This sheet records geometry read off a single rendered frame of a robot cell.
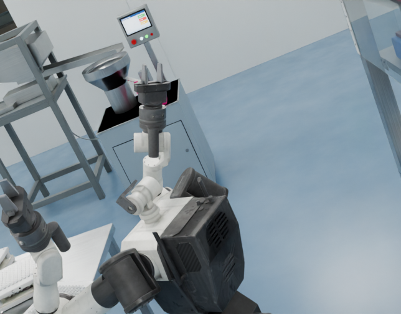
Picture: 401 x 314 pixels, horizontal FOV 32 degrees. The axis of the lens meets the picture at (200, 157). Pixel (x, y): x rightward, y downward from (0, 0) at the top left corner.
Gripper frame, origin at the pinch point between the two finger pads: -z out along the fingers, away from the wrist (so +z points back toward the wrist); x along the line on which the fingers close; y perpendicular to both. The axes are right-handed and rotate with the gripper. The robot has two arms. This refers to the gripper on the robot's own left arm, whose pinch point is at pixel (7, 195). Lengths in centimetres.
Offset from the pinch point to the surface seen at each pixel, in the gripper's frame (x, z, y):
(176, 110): 243, 194, 20
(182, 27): 495, 299, 29
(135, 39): 297, 165, 3
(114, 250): 78, 124, -10
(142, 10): 304, 148, 15
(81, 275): 51, 102, -17
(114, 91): 272, 187, -20
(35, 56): 337, 182, -81
